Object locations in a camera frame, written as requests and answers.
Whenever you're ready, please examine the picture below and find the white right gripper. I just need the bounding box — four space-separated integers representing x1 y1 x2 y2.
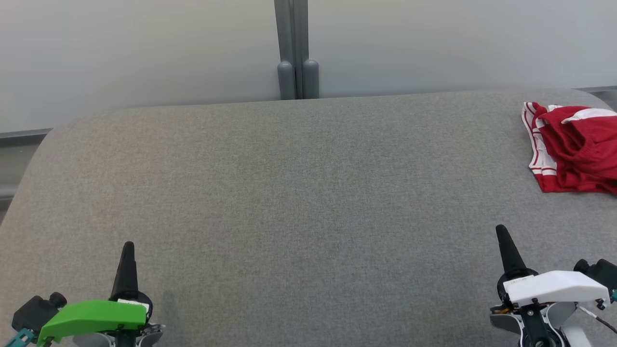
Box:
496 225 610 307

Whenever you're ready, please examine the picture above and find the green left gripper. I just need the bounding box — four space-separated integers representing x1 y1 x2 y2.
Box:
38 241 148 345

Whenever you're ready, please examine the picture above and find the red white basketball jersey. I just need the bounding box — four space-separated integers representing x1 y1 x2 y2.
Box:
522 101 617 195

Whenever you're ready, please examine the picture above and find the black right cable teal plug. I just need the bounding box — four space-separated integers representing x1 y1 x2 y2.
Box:
576 289 617 334

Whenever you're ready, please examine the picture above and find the black cable teal plug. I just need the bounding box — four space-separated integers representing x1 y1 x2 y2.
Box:
576 289 617 334
5 328 37 347

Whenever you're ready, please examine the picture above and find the black left cable teal plug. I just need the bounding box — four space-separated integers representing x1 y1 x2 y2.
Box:
5 328 37 347

